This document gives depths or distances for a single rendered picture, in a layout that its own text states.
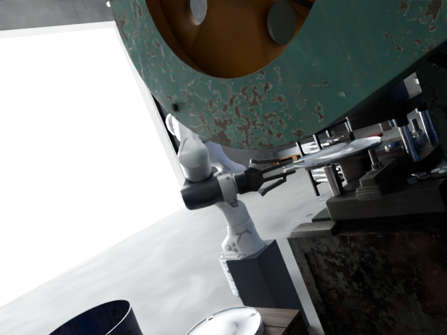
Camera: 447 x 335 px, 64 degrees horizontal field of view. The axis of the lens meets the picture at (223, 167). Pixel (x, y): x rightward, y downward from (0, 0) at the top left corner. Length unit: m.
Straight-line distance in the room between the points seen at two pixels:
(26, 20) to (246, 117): 5.33
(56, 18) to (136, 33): 5.12
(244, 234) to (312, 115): 1.00
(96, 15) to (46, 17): 0.77
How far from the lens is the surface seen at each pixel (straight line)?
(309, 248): 1.12
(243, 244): 1.62
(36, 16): 6.05
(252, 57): 0.84
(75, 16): 6.25
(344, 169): 1.20
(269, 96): 0.74
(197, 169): 1.14
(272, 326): 1.30
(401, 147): 1.08
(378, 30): 0.62
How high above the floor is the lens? 0.99
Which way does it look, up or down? 5 degrees down
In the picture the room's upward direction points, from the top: 22 degrees counter-clockwise
